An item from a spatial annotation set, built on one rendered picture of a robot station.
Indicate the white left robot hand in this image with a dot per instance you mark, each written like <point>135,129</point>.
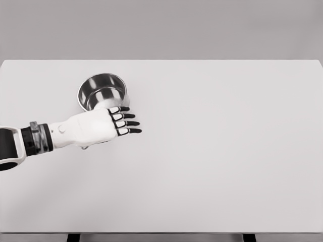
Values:
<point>96,126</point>

